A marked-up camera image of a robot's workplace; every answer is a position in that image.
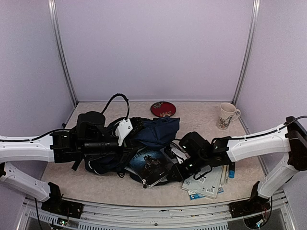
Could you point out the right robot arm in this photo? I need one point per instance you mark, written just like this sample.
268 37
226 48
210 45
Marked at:
289 138

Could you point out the navy blue student backpack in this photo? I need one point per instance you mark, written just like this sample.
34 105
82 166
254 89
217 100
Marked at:
139 139

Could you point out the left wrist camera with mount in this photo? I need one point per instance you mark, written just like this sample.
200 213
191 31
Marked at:
128 128

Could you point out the left aluminium frame post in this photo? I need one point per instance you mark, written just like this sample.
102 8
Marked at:
60 48

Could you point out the front aluminium rail base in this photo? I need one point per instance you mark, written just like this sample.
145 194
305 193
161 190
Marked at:
98 216

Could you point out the dark Wuthering Heights book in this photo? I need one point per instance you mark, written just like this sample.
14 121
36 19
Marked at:
150 167

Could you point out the blue capped black marker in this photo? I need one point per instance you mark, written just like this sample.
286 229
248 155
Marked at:
231 170

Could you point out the blue white workbook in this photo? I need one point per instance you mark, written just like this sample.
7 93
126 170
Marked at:
196 196

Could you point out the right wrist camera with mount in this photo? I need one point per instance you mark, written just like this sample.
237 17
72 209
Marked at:
175 154

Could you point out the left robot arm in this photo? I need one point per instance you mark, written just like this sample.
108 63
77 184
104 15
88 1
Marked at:
54 146

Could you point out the white marker pen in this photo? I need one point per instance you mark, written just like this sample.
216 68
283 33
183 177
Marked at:
225 175

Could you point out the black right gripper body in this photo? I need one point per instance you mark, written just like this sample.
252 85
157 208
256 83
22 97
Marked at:
183 175

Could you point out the aluminium frame post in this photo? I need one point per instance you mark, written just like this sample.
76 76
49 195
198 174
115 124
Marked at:
248 50
60 48

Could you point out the white cartoon mug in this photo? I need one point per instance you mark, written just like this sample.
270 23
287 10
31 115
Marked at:
228 113

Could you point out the right aluminium frame post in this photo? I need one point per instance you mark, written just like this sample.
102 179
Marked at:
248 50

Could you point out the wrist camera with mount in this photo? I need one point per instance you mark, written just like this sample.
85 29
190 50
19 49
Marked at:
175 154
128 128

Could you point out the red floral round plate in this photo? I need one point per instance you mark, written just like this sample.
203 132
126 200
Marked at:
163 109

